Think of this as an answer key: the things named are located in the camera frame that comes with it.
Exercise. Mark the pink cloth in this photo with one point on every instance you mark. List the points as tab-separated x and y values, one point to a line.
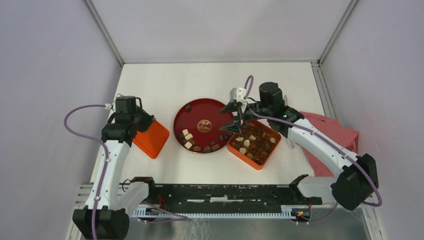
325	142

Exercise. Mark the white heart chocolate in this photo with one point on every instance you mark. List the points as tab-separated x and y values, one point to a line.
242	150

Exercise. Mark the orange chocolate box with dividers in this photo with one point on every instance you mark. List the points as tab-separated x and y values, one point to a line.
263	142

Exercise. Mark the white cable duct strip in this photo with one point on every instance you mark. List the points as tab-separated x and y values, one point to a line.
146	212

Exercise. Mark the white oval chocolate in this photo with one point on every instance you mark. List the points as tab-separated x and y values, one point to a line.
247	143

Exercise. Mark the orange box lid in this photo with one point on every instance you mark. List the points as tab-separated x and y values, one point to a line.
152	141

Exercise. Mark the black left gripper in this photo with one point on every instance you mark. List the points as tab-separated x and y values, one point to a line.
148	119

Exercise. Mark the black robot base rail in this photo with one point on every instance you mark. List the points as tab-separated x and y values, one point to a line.
227	198

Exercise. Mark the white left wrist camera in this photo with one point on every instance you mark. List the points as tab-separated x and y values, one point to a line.
112	106

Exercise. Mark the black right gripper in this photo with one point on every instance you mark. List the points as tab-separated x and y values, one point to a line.
234	127

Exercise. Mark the white square chocolate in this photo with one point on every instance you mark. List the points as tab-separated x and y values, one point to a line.
188	136

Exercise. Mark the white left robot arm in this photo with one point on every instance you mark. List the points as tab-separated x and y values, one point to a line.
106	215

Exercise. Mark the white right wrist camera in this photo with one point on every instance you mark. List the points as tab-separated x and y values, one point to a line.
238	99

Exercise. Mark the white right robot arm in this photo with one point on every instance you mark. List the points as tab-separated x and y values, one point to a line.
356	176

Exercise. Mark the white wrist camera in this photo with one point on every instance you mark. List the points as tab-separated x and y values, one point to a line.
238	99
112	106

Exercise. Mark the round red lacquer tray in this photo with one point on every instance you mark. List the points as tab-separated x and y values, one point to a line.
203	121

